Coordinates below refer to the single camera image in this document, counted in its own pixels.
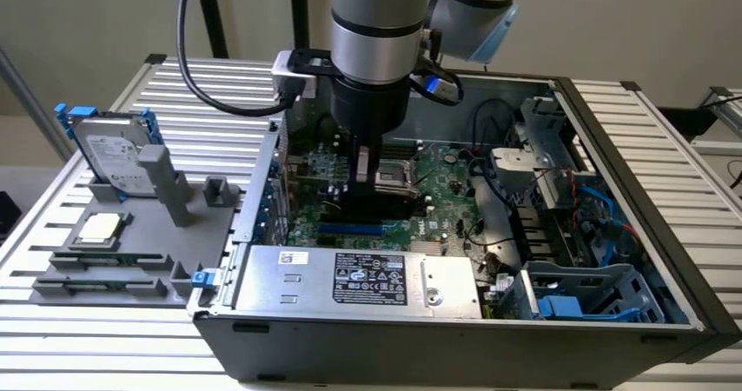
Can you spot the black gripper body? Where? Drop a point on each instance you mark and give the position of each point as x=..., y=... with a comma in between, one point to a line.
x=369, y=106

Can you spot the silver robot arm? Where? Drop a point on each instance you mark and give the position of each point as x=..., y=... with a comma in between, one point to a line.
x=377, y=21

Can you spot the blue expansion slot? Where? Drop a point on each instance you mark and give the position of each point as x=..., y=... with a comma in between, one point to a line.
x=352, y=230

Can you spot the metal CPU socket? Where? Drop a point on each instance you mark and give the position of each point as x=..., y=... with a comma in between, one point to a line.
x=398, y=178

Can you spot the green motherboard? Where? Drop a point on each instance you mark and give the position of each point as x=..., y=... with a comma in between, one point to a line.
x=446, y=191

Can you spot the black tripod leg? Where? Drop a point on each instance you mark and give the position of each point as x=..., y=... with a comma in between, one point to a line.
x=300, y=13
x=213, y=13

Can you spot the grey fan shroud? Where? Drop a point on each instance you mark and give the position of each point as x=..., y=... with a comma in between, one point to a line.
x=514, y=163

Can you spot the silver power supply unit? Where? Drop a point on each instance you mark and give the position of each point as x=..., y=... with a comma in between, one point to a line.
x=360, y=282

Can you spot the metal drive cage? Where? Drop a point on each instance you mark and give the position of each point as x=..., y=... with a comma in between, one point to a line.
x=550, y=147

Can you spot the blue case latch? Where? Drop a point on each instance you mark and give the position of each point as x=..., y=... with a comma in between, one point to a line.
x=205, y=278

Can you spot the grey parts rack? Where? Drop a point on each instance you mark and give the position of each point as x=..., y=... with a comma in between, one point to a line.
x=145, y=252

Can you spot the black open PC case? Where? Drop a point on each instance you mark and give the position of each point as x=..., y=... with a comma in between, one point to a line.
x=441, y=347

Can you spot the grey plastic disk bay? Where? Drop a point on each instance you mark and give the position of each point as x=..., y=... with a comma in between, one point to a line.
x=580, y=291

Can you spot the silver CPU chip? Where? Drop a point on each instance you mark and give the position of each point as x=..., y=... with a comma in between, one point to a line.
x=102, y=227

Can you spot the green RAM stick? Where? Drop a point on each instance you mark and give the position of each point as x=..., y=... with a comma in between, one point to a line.
x=110, y=286

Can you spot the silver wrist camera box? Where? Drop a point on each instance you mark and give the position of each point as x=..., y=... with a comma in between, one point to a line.
x=290, y=71

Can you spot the hard disk with blue bracket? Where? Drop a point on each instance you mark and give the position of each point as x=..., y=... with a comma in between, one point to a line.
x=110, y=152

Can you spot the aluminium frame post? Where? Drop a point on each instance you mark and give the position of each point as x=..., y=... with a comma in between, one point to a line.
x=29, y=100

